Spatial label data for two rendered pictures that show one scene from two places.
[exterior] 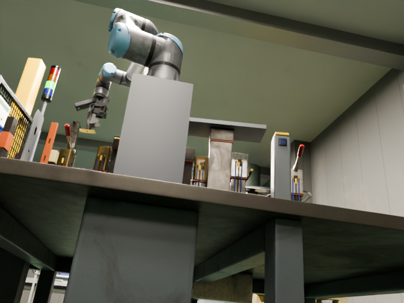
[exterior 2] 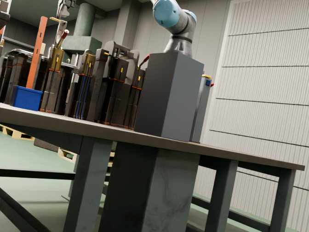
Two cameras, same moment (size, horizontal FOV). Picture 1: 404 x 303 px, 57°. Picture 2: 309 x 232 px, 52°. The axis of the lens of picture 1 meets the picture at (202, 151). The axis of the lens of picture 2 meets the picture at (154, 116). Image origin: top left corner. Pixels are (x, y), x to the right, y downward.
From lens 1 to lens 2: 1.14 m
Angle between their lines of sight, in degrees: 39
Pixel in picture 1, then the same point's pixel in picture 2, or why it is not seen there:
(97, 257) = (161, 181)
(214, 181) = not seen: hidden behind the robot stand
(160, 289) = (182, 194)
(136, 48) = (177, 26)
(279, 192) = (199, 115)
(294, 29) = not seen: outside the picture
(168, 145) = (188, 108)
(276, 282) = (225, 190)
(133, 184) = (192, 148)
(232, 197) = (224, 153)
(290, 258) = (231, 178)
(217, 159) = not seen: hidden behind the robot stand
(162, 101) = (189, 76)
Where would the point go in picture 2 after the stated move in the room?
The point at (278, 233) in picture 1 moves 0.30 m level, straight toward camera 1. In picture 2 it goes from (230, 167) to (270, 179)
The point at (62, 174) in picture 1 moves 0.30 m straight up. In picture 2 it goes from (165, 144) to (180, 71)
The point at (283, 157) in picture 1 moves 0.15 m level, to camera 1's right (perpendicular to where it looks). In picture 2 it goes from (206, 93) to (221, 98)
